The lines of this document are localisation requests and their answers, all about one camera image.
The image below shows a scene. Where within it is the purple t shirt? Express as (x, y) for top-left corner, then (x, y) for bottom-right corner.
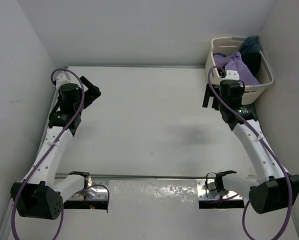
(213, 51), (260, 86)

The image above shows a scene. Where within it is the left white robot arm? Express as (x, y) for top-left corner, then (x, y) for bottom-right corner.
(10, 69), (101, 220)

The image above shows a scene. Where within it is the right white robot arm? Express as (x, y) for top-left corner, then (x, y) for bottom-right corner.
(206, 70), (299, 214)

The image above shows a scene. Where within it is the black garment in basket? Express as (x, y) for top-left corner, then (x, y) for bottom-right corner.
(242, 53), (262, 77)

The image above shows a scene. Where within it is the beige laundry basket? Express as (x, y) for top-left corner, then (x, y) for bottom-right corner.
(205, 36), (274, 105)

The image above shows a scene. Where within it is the teal shirt in basket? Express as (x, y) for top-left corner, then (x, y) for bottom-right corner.
(239, 36), (262, 57)

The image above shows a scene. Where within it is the white front cover board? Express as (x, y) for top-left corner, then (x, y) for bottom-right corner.
(15, 179), (286, 240)

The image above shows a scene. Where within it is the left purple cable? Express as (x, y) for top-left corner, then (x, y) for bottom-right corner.
(10, 69), (109, 240)

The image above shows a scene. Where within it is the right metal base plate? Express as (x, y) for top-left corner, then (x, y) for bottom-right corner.
(196, 178), (243, 201)

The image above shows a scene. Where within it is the metal base plate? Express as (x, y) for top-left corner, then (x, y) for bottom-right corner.
(196, 178), (243, 201)
(68, 176), (110, 202)

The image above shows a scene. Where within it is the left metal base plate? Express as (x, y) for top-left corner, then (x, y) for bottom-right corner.
(68, 176), (110, 202)

